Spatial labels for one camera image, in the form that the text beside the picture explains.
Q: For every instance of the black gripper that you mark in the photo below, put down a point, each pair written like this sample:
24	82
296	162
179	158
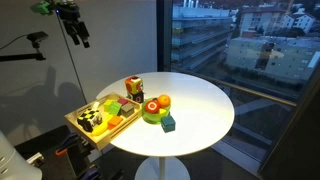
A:
70	20

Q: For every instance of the orange multicolour squishy block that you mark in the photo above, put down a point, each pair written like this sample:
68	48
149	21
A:
133	85

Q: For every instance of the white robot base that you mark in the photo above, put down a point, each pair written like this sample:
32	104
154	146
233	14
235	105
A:
13	160

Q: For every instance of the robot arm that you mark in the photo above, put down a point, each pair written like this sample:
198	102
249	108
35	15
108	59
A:
66	5

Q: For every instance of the lime green embossed block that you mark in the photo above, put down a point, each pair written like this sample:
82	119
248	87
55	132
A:
107	104

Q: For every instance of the magenta embossed block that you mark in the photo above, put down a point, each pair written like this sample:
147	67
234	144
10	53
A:
122	101

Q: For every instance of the grey embossed block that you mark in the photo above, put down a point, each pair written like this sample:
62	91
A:
127	110

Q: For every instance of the small orange block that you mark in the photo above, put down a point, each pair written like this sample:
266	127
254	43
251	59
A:
115	122

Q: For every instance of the wooden tray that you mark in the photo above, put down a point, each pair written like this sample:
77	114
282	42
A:
100	141

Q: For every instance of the teal embossed block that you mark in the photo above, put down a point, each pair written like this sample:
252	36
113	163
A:
168	124

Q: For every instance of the thin tripod pole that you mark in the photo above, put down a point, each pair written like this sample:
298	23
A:
71	60

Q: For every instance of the small white piece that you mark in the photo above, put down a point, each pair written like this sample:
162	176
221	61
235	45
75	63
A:
96	105

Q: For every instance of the black white soft cube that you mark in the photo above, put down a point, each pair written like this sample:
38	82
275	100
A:
136	97

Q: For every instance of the black yellow checkered soft cube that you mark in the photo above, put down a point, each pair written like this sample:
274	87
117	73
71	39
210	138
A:
89	120

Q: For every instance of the yellow toy banana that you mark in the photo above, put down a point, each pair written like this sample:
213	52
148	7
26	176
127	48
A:
99	129

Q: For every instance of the dark red toy plum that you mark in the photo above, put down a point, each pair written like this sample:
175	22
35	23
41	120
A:
155	99

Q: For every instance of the red toy tomato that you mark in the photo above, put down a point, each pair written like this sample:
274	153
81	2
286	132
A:
152	106

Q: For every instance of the toy orange fruit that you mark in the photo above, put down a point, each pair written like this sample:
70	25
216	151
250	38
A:
164	100

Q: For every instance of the green plastic bowl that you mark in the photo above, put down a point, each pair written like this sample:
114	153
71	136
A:
150	118

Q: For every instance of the yellow toy lemon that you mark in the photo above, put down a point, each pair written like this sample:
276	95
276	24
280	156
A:
163	111

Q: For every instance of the blue clamp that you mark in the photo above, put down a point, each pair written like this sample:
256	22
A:
91	173

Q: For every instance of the yellow window handrail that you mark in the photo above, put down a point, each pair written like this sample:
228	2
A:
233	87

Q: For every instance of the black camera on boom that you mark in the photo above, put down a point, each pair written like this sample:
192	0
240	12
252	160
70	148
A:
37	36

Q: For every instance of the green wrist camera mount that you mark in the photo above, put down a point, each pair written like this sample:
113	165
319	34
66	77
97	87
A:
41	6

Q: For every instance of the dark window frame post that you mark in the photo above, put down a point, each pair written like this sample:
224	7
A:
164	33

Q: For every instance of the white table pedestal base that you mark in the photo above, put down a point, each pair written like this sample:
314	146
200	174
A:
160	170

